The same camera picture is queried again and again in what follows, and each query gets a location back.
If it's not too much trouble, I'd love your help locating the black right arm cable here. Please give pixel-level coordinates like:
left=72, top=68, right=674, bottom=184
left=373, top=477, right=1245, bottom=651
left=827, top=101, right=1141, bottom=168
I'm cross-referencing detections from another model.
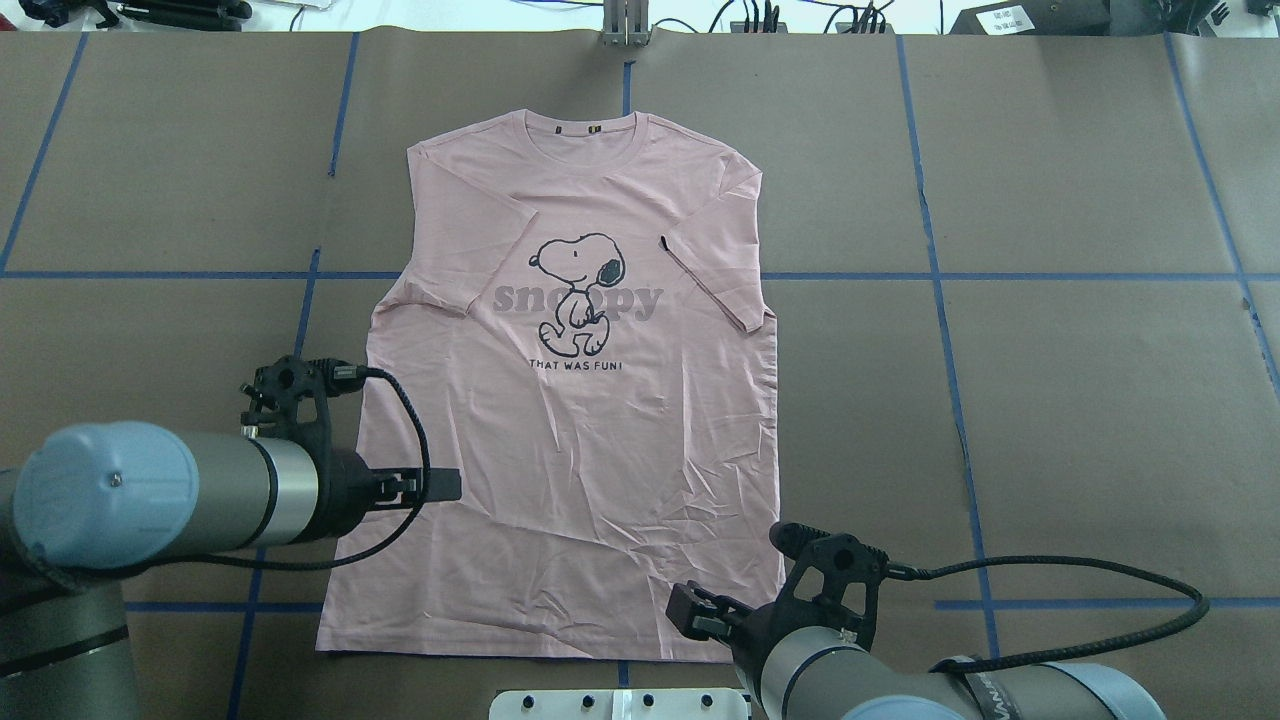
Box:
left=881, top=556, right=1211, bottom=673

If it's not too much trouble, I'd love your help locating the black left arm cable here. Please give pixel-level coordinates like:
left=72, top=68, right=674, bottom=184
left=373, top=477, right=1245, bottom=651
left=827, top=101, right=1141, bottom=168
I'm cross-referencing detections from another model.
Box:
left=131, top=365, right=433, bottom=573

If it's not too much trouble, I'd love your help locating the black folded tripod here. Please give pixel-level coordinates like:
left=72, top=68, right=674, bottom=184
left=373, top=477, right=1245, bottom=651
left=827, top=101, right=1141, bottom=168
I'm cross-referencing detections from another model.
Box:
left=18, top=1, right=253, bottom=32

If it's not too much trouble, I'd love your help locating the black box with label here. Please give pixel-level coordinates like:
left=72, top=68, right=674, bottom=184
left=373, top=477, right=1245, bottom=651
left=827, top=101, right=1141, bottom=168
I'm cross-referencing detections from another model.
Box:
left=946, top=1, right=1112, bottom=36

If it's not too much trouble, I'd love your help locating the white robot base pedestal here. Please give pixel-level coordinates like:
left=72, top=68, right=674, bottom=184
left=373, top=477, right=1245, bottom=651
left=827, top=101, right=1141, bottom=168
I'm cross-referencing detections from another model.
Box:
left=488, top=687, right=753, bottom=719

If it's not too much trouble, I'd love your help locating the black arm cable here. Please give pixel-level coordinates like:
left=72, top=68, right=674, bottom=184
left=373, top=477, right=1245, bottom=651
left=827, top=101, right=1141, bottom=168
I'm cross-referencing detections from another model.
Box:
left=881, top=556, right=1211, bottom=673
left=131, top=365, right=433, bottom=573

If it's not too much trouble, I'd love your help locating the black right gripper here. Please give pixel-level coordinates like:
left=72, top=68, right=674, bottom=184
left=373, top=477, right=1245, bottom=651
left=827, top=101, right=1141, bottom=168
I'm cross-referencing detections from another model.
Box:
left=666, top=583, right=801, bottom=671

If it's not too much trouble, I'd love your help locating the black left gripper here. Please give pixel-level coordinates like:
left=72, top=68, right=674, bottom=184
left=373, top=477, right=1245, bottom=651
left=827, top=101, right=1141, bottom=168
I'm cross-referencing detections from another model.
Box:
left=315, top=450, right=463, bottom=539

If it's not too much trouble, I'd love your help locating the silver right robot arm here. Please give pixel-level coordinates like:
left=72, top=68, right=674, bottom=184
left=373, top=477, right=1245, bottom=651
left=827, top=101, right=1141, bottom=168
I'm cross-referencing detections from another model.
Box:
left=666, top=582, right=1166, bottom=719

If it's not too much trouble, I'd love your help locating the aluminium frame post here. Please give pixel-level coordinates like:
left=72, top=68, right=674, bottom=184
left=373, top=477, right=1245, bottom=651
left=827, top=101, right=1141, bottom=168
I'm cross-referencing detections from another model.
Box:
left=602, top=0, right=652, bottom=47

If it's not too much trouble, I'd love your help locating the pink Snoopy t-shirt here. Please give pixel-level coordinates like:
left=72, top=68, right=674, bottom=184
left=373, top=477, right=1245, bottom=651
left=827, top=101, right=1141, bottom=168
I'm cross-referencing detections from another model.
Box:
left=315, top=110, right=785, bottom=664

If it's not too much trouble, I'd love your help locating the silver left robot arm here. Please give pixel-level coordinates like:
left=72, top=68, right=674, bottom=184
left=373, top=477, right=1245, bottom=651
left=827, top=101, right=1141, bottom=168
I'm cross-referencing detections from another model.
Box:
left=3, top=421, right=461, bottom=719

